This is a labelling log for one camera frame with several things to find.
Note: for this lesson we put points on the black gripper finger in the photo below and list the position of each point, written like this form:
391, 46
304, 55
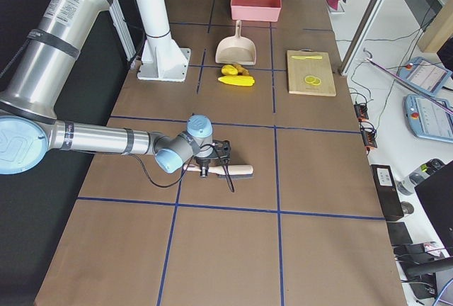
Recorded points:
204, 171

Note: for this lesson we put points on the black rectangular box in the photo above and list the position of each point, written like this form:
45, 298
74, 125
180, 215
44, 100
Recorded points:
387, 193

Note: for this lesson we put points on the beige hand brush black bristles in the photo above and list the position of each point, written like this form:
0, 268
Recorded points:
243, 171

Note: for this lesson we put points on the upper orange black connector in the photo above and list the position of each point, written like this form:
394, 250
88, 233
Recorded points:
361, 111

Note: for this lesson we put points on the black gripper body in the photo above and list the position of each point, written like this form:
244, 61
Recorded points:
202, 162

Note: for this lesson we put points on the beige plastic dustpan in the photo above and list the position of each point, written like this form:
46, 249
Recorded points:
236, 49

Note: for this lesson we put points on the yellow toy potato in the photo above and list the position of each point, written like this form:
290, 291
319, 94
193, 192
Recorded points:
229, 70

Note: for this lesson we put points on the blue teach pendant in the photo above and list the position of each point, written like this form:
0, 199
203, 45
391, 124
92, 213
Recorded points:
427, 120
424, 75

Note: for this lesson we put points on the pink plastic bin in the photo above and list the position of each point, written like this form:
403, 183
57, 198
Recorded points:
256, 10

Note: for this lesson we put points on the yellow toy corn cob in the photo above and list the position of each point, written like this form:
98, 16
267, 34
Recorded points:
238, 80

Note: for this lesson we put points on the upper blue teach pendant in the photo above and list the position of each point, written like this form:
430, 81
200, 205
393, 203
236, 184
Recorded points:
424, 75

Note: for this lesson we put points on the aluminium frame post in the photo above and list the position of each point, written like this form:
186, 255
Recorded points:
363, 28

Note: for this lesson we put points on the lower blue teach pendant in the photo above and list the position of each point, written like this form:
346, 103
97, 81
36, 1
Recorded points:
427, 120

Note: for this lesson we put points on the clear plastic bottle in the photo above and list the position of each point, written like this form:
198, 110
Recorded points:
407, 185

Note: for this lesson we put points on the bamboo cutting board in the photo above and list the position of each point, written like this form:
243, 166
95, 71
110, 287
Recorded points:
297, 70

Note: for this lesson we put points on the green plastic knife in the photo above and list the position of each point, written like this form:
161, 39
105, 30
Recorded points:
307, 57

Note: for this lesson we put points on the black laptop corner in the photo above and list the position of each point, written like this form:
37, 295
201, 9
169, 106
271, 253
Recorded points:
435, 196

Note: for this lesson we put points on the orange black connector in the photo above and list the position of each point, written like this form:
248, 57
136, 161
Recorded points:
361, 111
369, 135

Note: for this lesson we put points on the tan toy ginger root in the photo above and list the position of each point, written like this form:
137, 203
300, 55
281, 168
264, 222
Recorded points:
241, 70

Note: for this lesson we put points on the white pedestal column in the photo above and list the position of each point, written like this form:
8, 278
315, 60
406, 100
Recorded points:
162, 59

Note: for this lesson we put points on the lower orange black connector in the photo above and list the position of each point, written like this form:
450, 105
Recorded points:
369, 135

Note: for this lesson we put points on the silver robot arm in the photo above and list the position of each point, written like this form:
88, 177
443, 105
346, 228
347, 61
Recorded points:
59, 89

